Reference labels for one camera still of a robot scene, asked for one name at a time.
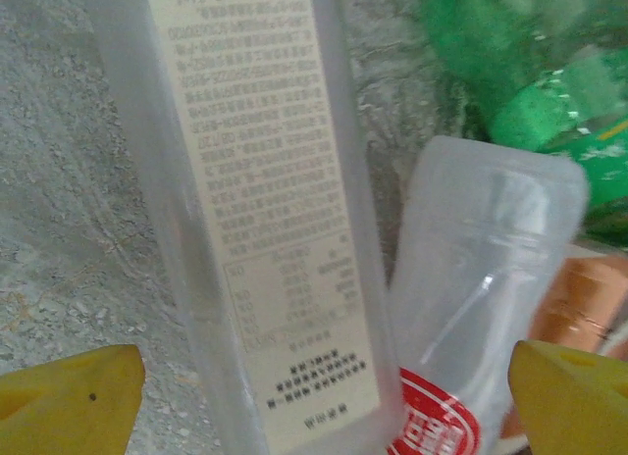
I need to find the green plastic bottle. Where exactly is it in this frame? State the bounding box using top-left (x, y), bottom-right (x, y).
top-left (416, 0), bottom-right (628, 253)

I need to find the copper orange plastic bottle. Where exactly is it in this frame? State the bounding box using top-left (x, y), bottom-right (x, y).
top-left (527, 253), bottom-right (628, 366)

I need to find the white bottle red label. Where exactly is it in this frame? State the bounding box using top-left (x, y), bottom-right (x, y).
top-left (385, 134), bottom-right (590, 455)

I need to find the frosted rectangular bottle text label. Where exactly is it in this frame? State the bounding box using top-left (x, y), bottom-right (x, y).
top-left (78, 0), bottom-right (408, 455)

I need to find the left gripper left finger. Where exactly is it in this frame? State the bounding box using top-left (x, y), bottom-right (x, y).
top-left (0, 344), bottom-right (147, 455)

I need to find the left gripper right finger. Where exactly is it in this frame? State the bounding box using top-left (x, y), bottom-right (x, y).
top-left (507, 339), bottom-right (628, 455)

